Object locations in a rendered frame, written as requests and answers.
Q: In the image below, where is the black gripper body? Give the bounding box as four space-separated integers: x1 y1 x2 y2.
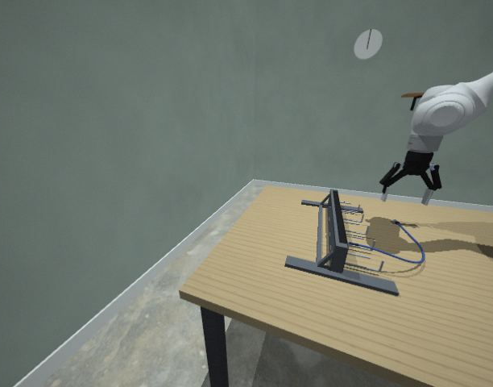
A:
403 150 434 176

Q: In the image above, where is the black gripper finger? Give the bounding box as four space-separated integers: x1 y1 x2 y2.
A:
379 162 416 202
419 164 441 206

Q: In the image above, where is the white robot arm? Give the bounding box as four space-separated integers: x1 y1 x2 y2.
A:
406 73 493 153

